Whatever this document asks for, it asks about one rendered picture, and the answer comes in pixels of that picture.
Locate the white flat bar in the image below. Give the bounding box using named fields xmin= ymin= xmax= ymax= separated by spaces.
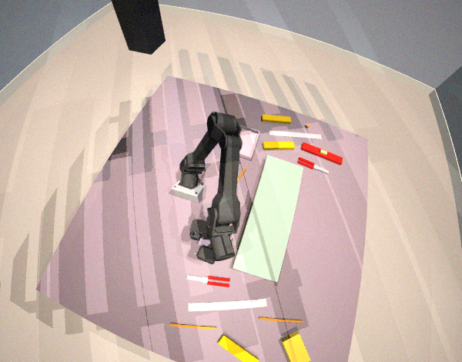
xmin=269 ymin=131 xmax=322 ymax=139
xmin=188 ymin=299 xmax=267 ymax=312

